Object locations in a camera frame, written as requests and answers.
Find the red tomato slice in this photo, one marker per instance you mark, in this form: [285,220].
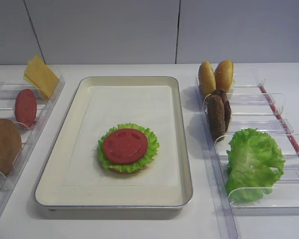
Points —
[25,107]
[125,146]

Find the green lettuce on bun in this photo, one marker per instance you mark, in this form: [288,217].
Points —
[145,160]

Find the brown meat patty front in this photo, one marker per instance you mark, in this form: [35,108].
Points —
[216,116]

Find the brown meat patty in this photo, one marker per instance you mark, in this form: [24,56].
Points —
[227,109]
[216,116]

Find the brown meat patty back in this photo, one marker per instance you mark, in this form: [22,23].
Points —
[227,109]

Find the large green lettuce leaf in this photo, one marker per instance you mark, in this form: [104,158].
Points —
[255,164]

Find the yellow cheese slices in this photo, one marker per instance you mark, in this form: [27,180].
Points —
[39,74]

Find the red tomato slice in rack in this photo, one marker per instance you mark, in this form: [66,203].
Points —
[25,107]

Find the white tray liner paper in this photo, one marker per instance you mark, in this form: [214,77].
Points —
[106,107]

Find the bottom bun on tray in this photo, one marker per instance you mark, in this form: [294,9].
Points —
[127,168]

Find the golden bun half left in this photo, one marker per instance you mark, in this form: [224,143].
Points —
[206,78]

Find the golden bun half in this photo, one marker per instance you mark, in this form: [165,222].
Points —
[206,78]
[224,74]

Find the golden bun half right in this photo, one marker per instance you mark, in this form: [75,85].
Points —
[224,74]

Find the clear acrylic right rack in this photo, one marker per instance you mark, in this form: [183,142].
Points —
[276,215]

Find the clear acrylic rack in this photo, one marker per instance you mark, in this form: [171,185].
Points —
[29,135]
[276,215]

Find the white metal tray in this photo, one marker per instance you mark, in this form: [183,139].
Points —
[51,193]

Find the clear acrylic left rack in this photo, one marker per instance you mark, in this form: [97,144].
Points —
[29,135]

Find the brown bun slice in left rack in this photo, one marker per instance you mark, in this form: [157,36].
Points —
[10,145]

